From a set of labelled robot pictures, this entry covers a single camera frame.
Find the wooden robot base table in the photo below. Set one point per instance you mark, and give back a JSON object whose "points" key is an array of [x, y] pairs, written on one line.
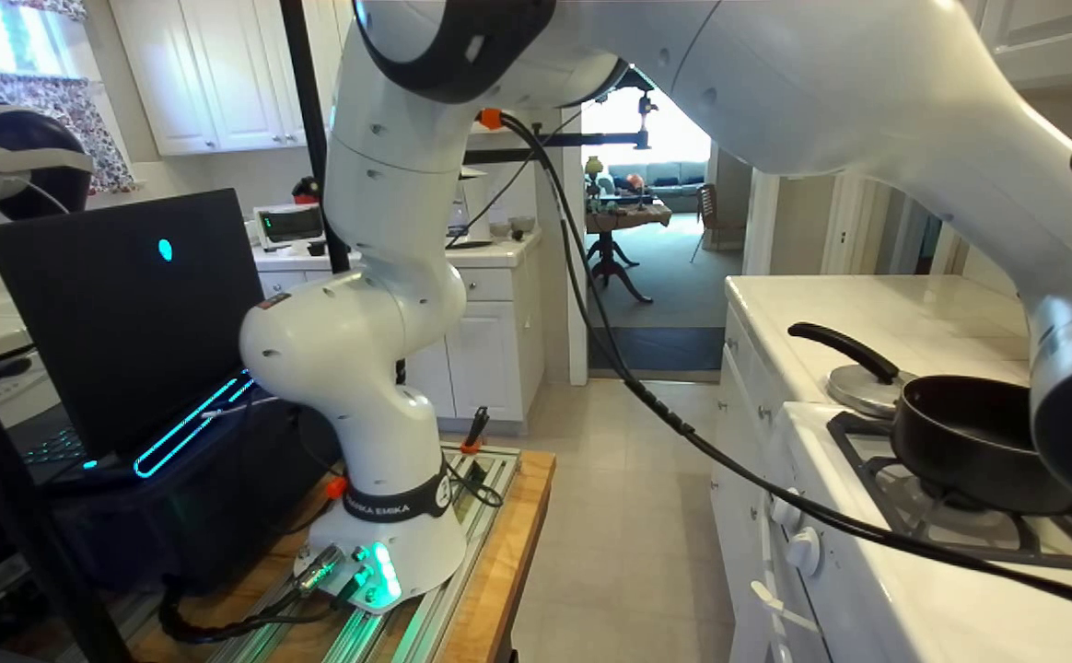
{"points": [[314, 620]]}

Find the black saucepan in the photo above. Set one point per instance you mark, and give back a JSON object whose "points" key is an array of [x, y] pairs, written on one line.
{"points": [[961, 436]]}

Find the white gas stove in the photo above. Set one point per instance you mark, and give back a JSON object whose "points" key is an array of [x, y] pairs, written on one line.
{"points": [[867, 601]]}

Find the white stove knob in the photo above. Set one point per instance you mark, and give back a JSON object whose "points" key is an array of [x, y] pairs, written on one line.
{"points": [[804, 550], [786, 514]]}

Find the black laptop with cyan lights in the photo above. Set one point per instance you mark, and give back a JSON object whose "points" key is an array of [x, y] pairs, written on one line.
{"points": [[137, 315]]}

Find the black stove grate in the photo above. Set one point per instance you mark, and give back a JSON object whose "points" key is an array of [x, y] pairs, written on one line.
{"points": [[952, 523]]}

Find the dark wooden pedestal table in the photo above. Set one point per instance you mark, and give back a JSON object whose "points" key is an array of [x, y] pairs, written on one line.
{"points": [[607, 218]]}

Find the black camera stand pole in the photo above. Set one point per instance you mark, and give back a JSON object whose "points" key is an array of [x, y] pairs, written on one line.
{"points": [[305, 74]]}

